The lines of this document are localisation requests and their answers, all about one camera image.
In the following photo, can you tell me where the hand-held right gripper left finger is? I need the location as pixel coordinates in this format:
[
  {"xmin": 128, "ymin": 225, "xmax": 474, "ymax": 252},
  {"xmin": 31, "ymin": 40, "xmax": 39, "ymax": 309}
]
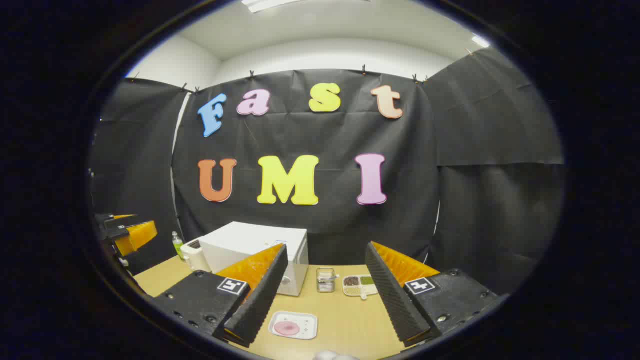
[{"xmin": 150, "ymin": 244, "xmax": 290, "ymax": 348}]

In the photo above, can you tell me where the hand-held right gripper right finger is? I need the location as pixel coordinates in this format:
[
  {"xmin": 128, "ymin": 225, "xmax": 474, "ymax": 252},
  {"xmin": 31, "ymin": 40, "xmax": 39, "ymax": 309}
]
[{"xmin": 365, "ymin": 241, "xmax": 503, "ymax": 349}]

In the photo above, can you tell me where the white square food plate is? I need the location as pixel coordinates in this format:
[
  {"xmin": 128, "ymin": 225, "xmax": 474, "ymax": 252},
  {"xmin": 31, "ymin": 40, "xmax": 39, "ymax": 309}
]
[{"xmin": 268, "ymin": 311, "xmax": 319, "ymax": 341}]

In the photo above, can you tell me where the white microwave oven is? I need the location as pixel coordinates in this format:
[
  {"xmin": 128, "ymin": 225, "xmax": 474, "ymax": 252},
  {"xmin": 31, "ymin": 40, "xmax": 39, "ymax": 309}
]
[{"xmin": 199, "ymin": 221, "xmax": 310, "ymax": 297}]

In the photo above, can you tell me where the divided plate with grains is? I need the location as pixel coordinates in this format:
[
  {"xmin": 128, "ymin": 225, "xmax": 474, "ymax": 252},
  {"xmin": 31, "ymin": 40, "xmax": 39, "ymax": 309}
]
[{"xmin": 342, "ymin": 274, "xmax": 379, "ymax": 300}]

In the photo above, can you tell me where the white toaster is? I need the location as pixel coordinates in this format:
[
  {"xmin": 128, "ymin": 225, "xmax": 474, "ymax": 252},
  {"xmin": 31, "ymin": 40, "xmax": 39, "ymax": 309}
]
[{"xmin": 181, "ymin": 239, "xmax": 212, "ymax": 273}]

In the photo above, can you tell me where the glass toothpick jar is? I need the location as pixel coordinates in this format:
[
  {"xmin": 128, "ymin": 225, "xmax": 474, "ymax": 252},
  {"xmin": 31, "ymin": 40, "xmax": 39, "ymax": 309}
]
[{"xmin": 316, "ymin": 268, "xmax": 337, "ymax": 294}]

